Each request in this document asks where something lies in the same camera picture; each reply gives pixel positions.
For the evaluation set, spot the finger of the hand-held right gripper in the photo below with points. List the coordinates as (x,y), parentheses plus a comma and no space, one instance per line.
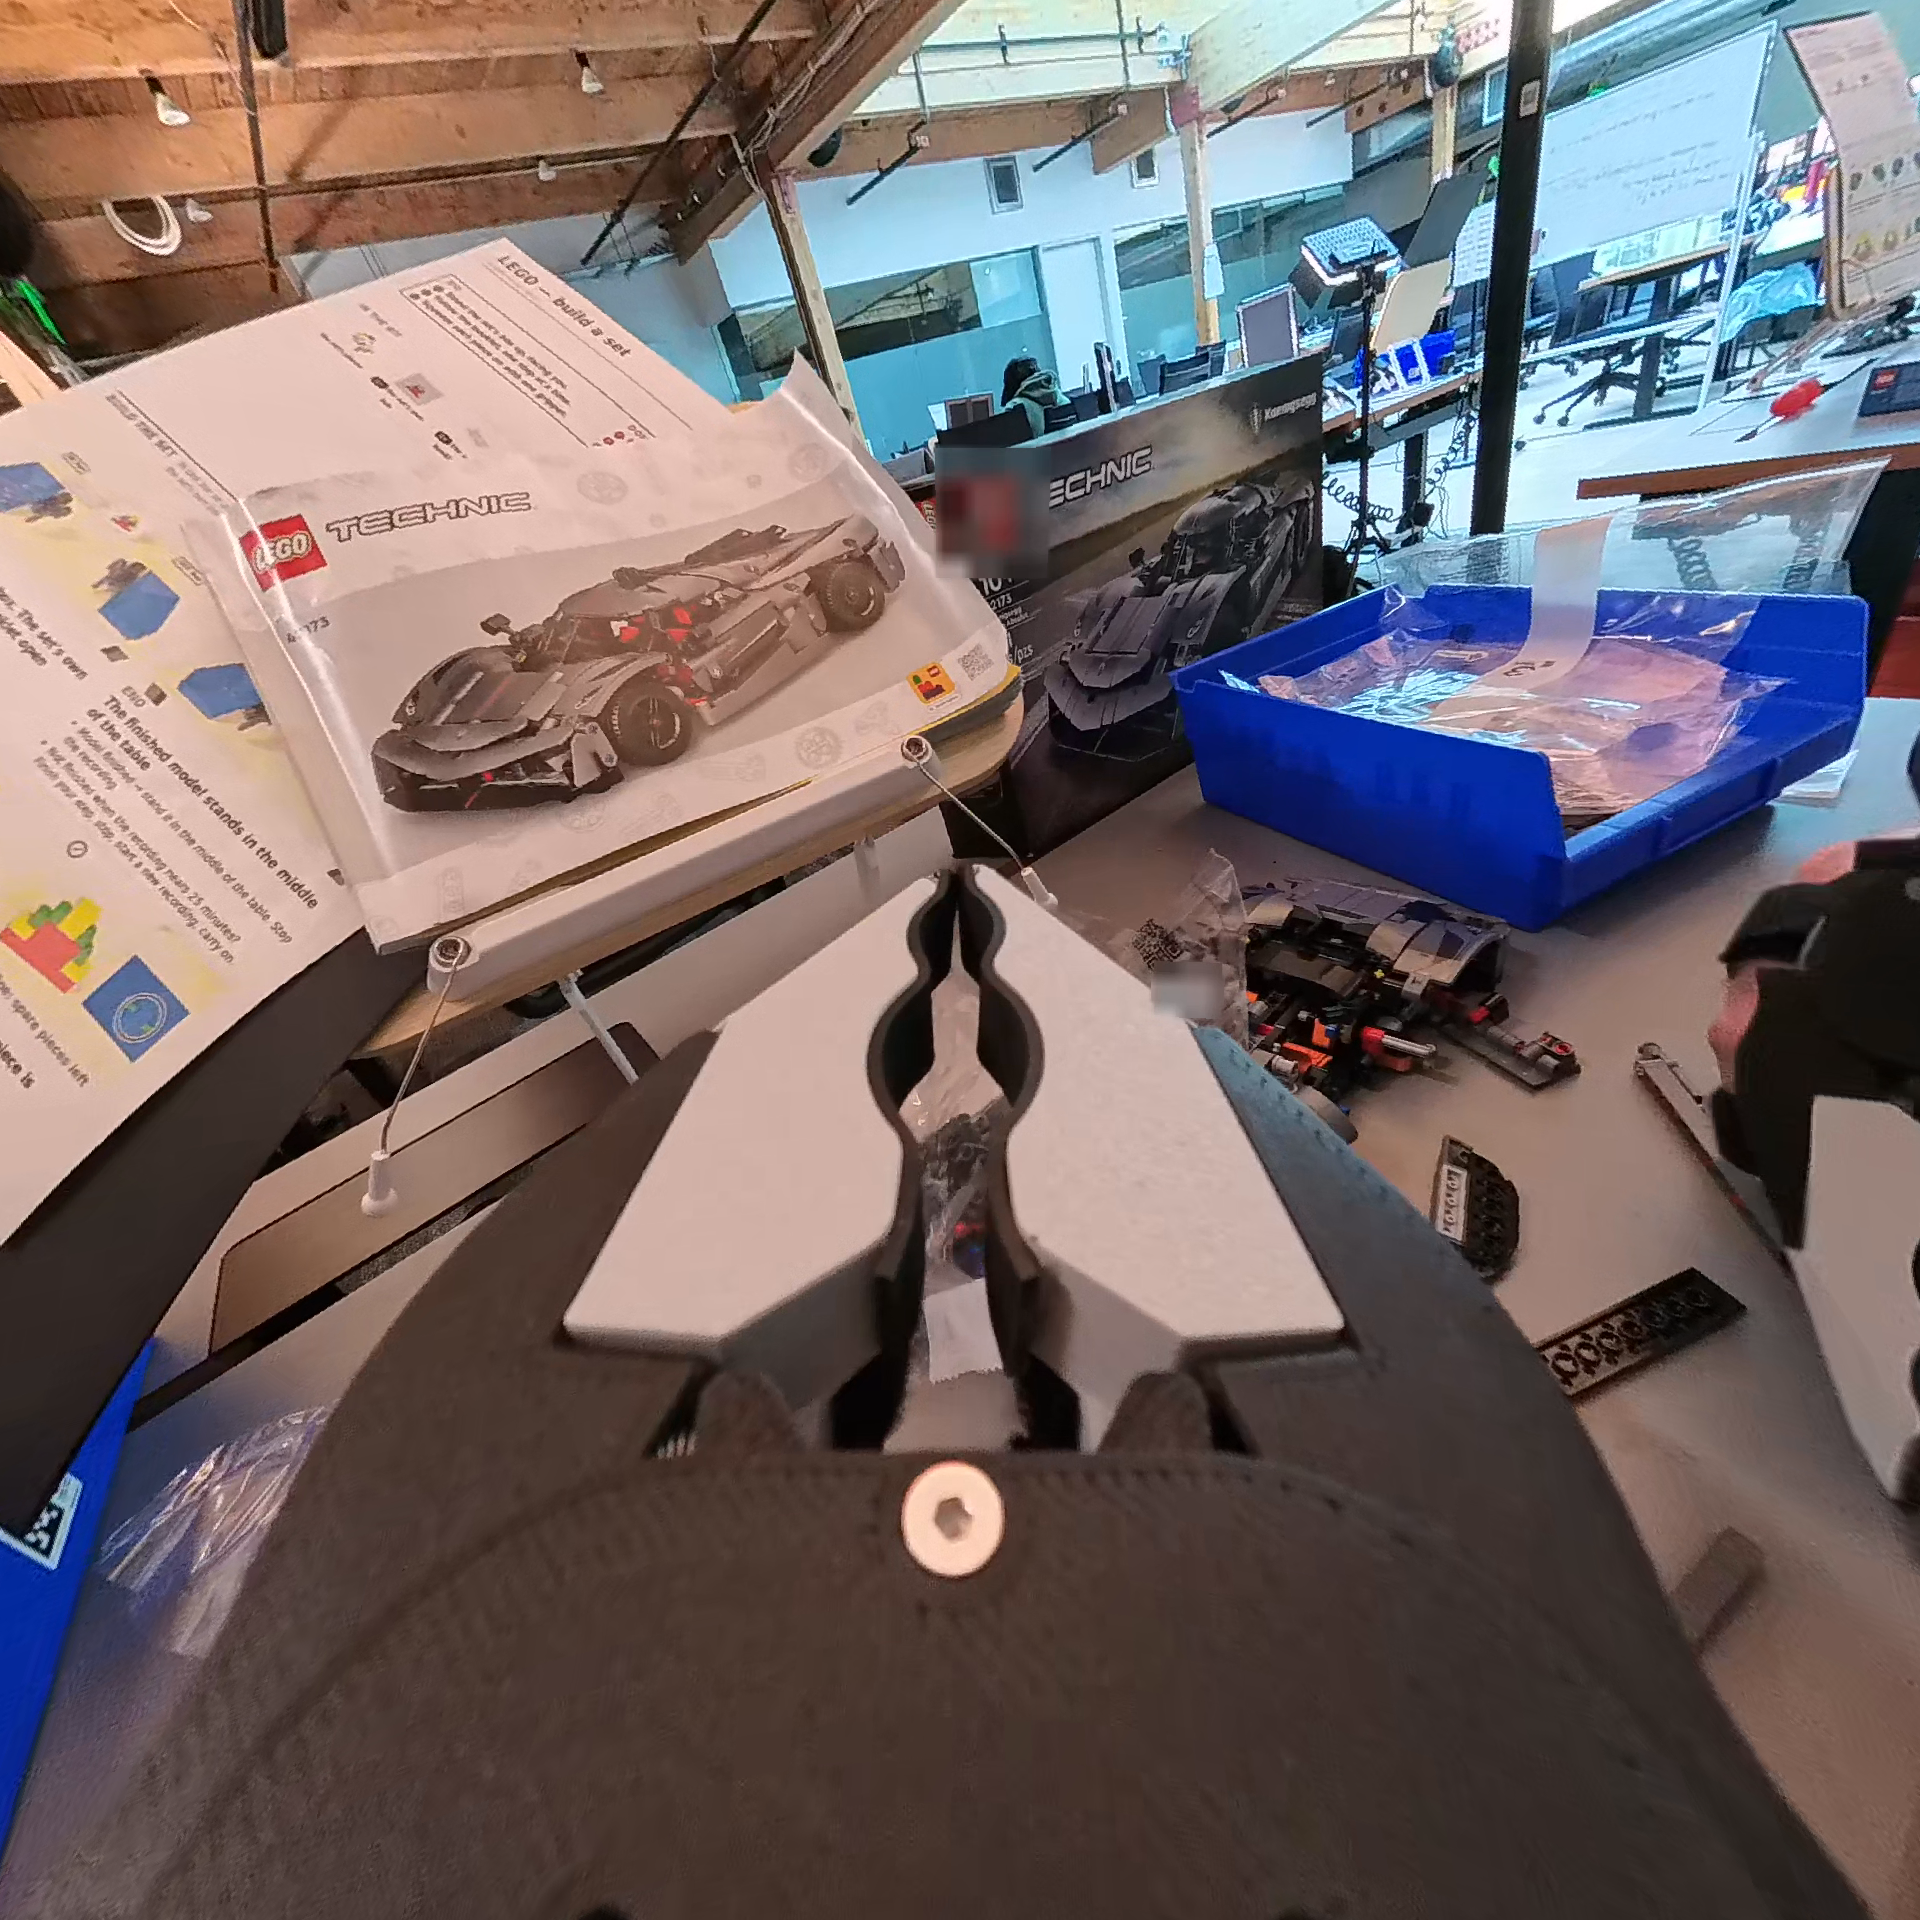
(1869,1348)

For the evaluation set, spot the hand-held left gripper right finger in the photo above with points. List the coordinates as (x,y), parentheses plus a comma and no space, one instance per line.
(1172,1201)

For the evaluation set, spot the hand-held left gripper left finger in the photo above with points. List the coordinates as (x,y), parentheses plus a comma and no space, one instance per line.
(721,1201)

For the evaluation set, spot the grey lego beam red pins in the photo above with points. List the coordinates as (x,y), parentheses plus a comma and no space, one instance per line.
(1695,1124)

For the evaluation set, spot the black lego plate with holes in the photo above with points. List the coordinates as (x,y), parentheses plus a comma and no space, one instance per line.
(1643,1328)

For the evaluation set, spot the small grey lego piece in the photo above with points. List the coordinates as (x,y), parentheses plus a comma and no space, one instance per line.
(1718,1583)

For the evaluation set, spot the partly built lego car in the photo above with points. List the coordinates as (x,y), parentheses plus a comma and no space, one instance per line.
(1349,975)

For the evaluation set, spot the black grey lego plate assembly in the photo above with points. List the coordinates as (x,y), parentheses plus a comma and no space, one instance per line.
(1478,1208)

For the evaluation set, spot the grey red lego subassembly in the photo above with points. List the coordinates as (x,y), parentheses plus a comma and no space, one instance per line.
(1530,1049)

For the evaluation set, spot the dark lego box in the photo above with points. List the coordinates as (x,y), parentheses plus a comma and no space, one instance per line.
(1172,599)

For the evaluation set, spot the person's right hand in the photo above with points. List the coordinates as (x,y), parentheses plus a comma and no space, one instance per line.
(1738,1026)

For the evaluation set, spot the white flat panel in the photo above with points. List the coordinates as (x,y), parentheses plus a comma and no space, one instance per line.
(524,1108)

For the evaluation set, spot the blue plastic bin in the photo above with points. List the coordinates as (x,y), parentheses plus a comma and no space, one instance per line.
(1349,795)
(60,1575)

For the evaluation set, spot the crumpled clear plastic bag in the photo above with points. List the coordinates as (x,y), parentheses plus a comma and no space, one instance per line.
(1500,705)

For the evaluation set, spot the white instruction booklet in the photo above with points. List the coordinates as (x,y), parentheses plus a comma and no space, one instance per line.
(599,645)

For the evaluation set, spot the printed paper sheet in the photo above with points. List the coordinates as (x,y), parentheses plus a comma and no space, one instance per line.
(149,749)

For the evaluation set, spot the black pole with round disc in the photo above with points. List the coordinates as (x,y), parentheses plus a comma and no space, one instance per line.
(1507,255)

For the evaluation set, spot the white board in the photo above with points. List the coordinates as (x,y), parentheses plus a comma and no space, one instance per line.
(1651,148)

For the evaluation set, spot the led light panel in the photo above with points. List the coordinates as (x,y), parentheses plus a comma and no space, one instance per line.
(1343,255)

